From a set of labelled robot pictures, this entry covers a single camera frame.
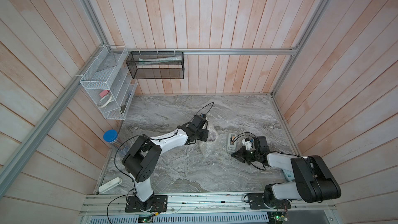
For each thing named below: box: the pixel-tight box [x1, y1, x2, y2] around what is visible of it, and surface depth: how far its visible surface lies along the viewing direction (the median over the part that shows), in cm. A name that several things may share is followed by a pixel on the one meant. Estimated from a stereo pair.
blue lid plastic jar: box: [103, 129, 127, 152], surface depth 78 cm
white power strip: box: [98, 177, 123, 193], surface depth 78 cm
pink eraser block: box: [99, 89, 110, 98], surface depth 84 cm
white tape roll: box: [97, 93, 113, 108], surface depth 81 cm
